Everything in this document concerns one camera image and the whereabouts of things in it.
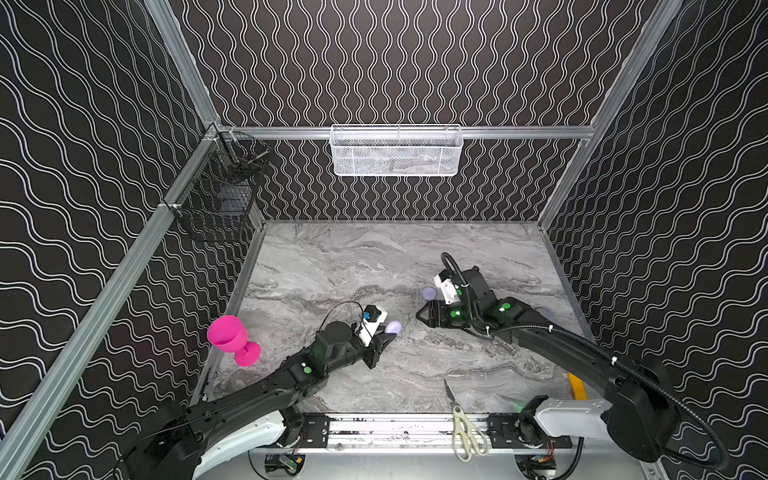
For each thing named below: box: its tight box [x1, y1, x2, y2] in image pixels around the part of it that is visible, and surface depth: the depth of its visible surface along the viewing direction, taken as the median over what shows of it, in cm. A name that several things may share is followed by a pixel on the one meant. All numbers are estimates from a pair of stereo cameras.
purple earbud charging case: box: [385, 320, 402, 336], surface depth 76 cm
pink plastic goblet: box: [207, 315, 261, 367], surface depth 87 cm
